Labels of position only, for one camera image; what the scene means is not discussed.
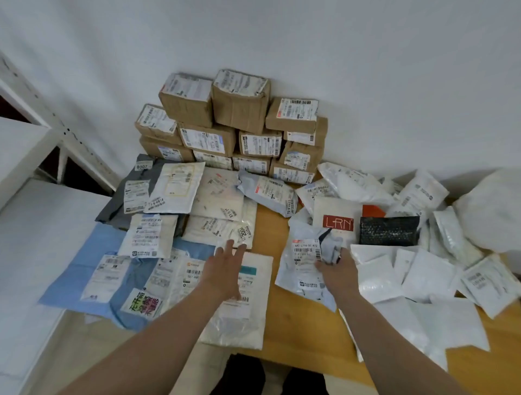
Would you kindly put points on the smooth light blue mailer package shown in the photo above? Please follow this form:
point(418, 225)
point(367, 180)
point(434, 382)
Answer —
point(69, 285)

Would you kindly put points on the cream mailer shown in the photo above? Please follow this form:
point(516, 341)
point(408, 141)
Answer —
point(217, 195)

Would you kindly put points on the person's black trousers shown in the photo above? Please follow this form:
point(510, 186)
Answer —
point(240, 374)

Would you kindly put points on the brown box large label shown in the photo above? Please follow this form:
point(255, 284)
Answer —
point(156, 120)

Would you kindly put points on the tall brown box double label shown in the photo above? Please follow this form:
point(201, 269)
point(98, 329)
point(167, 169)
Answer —
point(211, 159)

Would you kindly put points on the white metal shelf rack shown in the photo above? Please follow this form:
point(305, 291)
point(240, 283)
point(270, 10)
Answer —
point(32, 244)

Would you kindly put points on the person's left hand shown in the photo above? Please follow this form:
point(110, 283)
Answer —
point(224, 272)

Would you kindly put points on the wooden table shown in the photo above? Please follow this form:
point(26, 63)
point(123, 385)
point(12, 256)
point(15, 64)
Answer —
point(293, 325)

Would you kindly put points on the light blue-grey soft parcel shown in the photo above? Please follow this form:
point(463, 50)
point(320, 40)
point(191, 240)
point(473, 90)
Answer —
point(268, 191)

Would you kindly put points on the person's right hand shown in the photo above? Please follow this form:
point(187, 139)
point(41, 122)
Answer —
point(342, 278)

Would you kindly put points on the black bubble mailer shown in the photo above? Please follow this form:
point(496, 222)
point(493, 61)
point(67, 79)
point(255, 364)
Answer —
point(388, 230)

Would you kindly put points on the blue plastic mailer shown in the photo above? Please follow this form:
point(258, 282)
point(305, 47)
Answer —
point(134, 276)

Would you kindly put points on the person's right forearm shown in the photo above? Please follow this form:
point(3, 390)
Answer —
point(395, 354)

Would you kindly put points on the INS BAHA cardboard box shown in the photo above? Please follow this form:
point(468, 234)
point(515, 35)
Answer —
point(150, 148)

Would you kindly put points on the large white plastic bag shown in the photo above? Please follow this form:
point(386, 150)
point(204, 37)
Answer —
point(492, 207)

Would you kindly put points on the grey poly mailer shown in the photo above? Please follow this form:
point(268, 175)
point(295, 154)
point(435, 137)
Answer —
point(114, 211)

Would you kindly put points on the white mailer teal label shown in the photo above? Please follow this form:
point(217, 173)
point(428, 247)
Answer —
point(248, 325)

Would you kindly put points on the stack of cardboard boxes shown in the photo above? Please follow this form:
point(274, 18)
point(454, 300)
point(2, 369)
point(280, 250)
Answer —
point(240, 106)

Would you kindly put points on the person's left forearm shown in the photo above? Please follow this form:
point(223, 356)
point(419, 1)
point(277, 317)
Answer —
point(150, 350)

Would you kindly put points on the brown box white barcode label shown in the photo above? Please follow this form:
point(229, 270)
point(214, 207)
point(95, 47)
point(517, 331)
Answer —
point(291, 112)

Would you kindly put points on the white pouch wide barcode label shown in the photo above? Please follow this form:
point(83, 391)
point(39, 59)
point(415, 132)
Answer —
point(148, 236)

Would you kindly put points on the pile of white mailers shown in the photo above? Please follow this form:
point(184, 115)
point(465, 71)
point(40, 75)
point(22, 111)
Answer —
point(358, 183)

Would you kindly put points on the white pouch yellow framed label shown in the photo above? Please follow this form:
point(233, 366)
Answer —
point(175, 187)

